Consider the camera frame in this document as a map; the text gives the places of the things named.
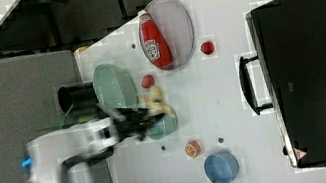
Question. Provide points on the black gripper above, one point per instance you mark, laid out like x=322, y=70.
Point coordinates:
x=134, y=122

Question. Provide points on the yellow toy banana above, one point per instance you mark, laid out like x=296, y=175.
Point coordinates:
x=154, y=101

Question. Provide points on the black toaster oven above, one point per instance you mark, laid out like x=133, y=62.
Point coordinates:
x=287, y=74

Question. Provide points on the green measuring cup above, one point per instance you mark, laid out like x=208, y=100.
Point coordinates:
x=165, y=126

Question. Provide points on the green perforated colander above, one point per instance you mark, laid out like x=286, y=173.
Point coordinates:
x=114, y=87

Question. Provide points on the green lime toy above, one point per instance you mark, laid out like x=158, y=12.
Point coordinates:
x=73, y=120

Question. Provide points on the pink toy strawberry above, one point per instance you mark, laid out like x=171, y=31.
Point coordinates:
x=148, y=81

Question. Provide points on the black pot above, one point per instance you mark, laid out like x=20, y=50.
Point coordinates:
x=76, y=97

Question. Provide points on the orange slice toy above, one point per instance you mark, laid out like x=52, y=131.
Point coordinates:
x=193, y=149

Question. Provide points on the red ketchup bottle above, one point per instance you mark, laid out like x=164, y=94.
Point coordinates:
x=155, y=46

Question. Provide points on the blue cup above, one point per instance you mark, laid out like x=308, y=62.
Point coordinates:
x=221, y=167

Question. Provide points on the red toy strawberry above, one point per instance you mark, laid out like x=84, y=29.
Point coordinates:
x=207, y=48

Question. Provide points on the grey round plate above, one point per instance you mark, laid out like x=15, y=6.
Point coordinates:
x=175, y=26

